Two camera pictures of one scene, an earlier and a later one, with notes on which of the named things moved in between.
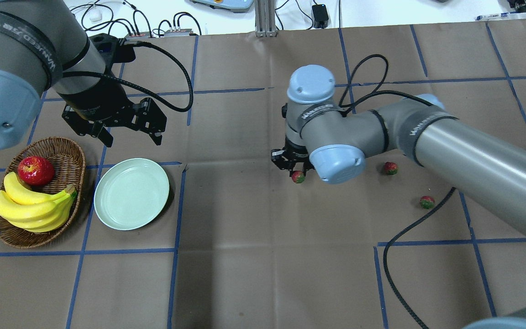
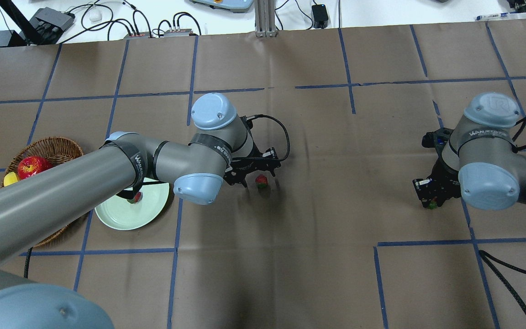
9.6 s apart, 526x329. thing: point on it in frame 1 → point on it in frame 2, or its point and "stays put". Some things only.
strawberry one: x=298 y=176 → x=138 y=198
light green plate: x=131 y=193 stays put
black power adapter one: x=320 y=16 stays put
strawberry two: x=391 y=168 → x=261 y=181
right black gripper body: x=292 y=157 → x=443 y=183
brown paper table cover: x=202 y=230 stays put
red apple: x=36 y=171 stays put
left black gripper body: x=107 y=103 → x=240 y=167
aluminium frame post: x=265 y=18 stays put
